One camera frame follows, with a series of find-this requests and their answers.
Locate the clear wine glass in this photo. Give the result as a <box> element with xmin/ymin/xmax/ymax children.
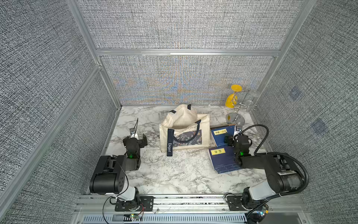
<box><xmin>242</xmin><ymin>90</ymin><xmax>260</xmax><ymax>113</ymax></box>

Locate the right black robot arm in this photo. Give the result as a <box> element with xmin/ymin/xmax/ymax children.
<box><xmin>224</xmin><ymin>134</ymin><xmax>309</xmax><ymax>210</ymax></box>

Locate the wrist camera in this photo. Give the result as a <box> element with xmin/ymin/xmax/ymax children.
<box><xmin>233</xmin><ymin>125</ymin><xmax>242</xmax><ymax>136</ymax></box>
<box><xmin>129</xmin><ymin>127</ymin><xmax>139</xmax><ymax>139</ymax></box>

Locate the cream canvas tote bag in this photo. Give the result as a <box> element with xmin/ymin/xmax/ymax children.
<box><xmin>159</xmin><ymin>104</ymin><xmax>211</xmax><ymax>156</ymax></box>

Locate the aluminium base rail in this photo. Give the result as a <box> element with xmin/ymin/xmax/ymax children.
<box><xmin>71</xmin><ymin>194</ymin><xmax>314</xmax><ymax>224</ymax></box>

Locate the yellow wine glass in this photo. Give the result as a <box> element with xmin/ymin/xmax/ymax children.
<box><xmin>225</xmin><ymin>85</ymin><xmax>242</xmax><ymax>109</ymax></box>

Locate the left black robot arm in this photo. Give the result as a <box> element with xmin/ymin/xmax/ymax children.
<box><xmin>89</xmin><ymin>134</ymin><xmax>147</xmax><ymax>209</ymax></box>

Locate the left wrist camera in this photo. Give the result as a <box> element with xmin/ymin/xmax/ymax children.
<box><xmin>129</xmin><ymin>127</ymin><xmax>139</xmax><ymax>139</ymax></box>

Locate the blue book stack in bag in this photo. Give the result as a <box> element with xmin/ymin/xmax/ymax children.
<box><xmin>208</xmin><ymin>146</ymin><xmax>241</xmax><ymax>174</ymax></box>

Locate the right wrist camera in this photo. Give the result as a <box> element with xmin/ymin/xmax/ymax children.
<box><xmin>233</xmin><ymin>125</ymin><xmax>242</xmax><ymax>136</ymax></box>

